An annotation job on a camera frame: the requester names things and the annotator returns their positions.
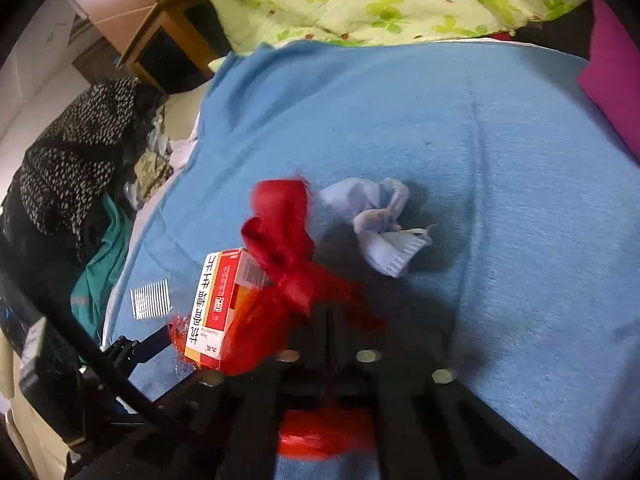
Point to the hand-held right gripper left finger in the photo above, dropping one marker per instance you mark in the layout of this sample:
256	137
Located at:
300	375

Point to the blue blanket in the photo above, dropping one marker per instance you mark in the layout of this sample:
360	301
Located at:
475	160

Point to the white striped paper tag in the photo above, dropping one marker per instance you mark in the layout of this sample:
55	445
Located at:
151	300

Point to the black white-speckled cloth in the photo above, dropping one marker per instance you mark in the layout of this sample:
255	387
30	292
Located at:
75	160

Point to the white sock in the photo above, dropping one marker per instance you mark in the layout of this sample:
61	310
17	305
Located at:
385	240

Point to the beige patterned cloth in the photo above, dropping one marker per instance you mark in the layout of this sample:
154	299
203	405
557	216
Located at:
150	170

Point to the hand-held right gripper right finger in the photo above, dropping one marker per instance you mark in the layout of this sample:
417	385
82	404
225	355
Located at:
360	375

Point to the wooden cabinet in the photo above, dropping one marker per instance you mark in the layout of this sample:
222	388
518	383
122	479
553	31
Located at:
170	35

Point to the orange and white medicine box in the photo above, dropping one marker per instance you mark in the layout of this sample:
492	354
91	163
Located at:
220	305

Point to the green floral quilt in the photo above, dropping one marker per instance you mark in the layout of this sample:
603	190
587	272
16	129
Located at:
380	0

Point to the teal cloth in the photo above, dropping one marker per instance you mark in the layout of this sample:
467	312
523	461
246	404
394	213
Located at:
100	270

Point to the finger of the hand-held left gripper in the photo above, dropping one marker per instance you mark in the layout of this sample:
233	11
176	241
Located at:
135	347

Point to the magenta pillow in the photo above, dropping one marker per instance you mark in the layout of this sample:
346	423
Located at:
612	75

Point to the red mesh basket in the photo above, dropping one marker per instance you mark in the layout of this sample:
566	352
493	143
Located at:
250	350

